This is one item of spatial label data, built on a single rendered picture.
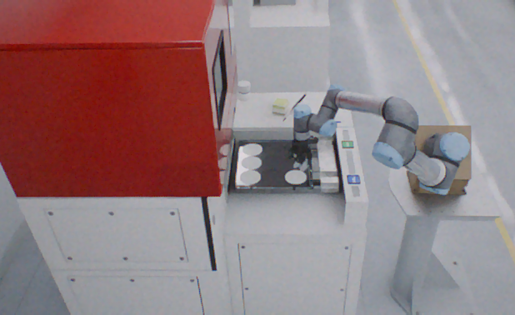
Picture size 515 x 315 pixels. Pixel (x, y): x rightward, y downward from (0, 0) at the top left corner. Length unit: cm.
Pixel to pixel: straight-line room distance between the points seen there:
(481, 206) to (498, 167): 167
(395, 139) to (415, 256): 110
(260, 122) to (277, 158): 25
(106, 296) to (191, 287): 38
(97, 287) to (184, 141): 90
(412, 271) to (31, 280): 226
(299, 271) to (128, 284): 77
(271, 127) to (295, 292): 83
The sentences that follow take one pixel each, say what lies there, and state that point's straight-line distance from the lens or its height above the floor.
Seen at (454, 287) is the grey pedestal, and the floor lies 3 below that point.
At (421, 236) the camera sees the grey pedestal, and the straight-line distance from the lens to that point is 264.
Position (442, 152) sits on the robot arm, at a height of 115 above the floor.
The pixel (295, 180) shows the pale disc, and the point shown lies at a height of 90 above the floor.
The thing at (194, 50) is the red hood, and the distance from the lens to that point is 143.
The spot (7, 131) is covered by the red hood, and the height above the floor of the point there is 152.
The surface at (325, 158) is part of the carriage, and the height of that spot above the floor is 88.
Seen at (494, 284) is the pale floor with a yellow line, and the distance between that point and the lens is 326.
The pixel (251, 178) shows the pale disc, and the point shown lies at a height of 90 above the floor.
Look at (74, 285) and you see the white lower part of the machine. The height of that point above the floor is 72.
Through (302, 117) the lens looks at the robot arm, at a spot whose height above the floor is 124.
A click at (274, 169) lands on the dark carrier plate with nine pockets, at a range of 235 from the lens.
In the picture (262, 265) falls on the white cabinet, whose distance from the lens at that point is 231.
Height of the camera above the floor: 240
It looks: 39 degrees down
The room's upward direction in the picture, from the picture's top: 3 degrees counter-clockwise
